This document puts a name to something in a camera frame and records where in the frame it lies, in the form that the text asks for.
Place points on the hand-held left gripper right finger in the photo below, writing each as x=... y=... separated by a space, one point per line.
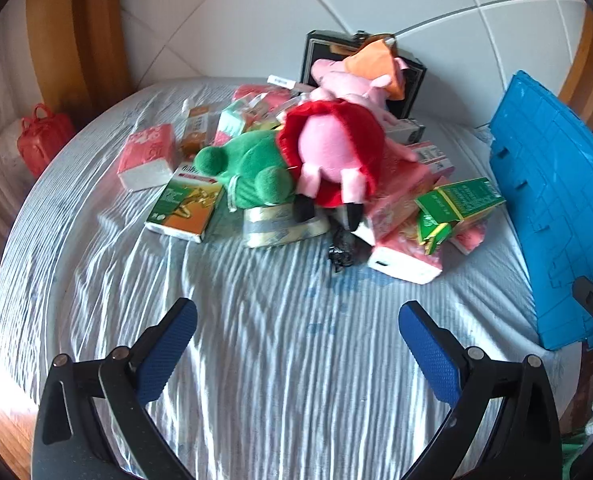
x=429 y=355

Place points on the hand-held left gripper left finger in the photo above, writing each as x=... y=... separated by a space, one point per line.
x=169 y=352

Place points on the blue plastic bin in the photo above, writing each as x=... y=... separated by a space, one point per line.
x=551 y=200

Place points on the green yellow medicine box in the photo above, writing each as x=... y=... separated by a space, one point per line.
x=181 y=205

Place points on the tape roll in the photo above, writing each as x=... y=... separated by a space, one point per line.
x=276 y=230

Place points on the pink pig plush red dress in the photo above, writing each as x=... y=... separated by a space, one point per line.
x=331 y=150

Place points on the desktop with pale striped cloth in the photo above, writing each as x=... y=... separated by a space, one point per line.
x=286 y=360

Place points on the small pink pack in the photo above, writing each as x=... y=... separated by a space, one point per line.
x=471 y=237

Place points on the black crumpled plastic bag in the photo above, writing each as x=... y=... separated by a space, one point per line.
x=344 y=255

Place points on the green mesh cloth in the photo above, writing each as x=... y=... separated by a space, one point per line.
x=579 y=455

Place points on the open green carton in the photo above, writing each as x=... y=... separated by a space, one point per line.
x=466 y=200

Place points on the large pink box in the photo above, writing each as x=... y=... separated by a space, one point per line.
x=401 y=185

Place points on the green frog plush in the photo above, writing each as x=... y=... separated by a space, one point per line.
x=246 y=165

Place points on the white box with black end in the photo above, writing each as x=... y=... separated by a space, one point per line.
x=406 y=132

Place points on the orange white tube box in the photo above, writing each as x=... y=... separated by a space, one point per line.
x=196 y=130

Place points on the red handbag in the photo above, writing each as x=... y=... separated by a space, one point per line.
x=41 y=142

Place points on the flat pink pack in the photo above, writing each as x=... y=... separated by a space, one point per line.
x=256 y=94

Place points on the pink pig plush orange dress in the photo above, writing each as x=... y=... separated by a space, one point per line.
x=351 y=82

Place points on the narrow white barcode box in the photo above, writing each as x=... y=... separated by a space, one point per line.
x=281 y=81

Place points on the black cardboard box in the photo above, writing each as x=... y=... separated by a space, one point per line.
x=316 y=50

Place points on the wooden door frame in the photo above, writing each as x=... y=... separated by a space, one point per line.
x=91 y=25

